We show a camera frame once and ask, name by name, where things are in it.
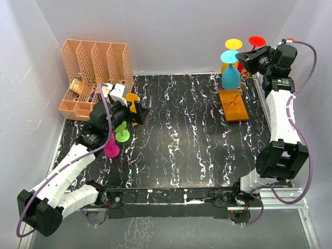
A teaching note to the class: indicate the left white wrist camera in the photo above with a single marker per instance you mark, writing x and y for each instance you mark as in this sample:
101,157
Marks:
117,92

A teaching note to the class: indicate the yellow-orange wine glass front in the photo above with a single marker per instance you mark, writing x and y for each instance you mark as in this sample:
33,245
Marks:
132,97

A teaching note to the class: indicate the gold wire glass rack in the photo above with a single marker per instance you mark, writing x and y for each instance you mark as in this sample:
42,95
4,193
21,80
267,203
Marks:
232,102

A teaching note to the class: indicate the black front base bar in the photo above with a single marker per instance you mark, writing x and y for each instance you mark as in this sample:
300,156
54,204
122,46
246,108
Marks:
169,202

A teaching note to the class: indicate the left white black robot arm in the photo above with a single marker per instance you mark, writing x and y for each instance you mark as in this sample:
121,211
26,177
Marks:
45,206

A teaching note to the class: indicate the peach plastic file organizer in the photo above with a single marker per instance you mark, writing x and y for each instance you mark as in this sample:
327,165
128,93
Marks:
93,62

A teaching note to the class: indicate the green wine glass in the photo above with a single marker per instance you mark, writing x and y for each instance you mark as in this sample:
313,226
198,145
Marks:
121,133

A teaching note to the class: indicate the yellow tag in organizer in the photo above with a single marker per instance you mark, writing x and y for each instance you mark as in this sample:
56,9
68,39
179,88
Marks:
77,86

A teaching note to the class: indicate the white box in organizer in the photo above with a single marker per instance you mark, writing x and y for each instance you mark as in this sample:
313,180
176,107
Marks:
105,90

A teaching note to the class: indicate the cyan wine glass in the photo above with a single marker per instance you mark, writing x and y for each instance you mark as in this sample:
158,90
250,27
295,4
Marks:
231,78

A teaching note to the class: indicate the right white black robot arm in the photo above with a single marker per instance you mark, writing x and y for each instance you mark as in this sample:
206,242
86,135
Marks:
288,149

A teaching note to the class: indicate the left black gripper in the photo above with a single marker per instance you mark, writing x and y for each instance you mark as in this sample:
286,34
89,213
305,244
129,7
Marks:
139,117

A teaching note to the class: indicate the orange wine glass rear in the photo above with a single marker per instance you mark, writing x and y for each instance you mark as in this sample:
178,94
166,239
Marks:
230,44

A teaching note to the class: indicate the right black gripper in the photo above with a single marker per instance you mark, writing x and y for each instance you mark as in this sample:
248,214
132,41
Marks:
250,57

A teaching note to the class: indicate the magenta wine glass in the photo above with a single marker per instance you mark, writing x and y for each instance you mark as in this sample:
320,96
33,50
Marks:
111,150

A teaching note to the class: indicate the red wine glass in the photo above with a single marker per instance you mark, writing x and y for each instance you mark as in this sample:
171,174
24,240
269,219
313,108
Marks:
256,42

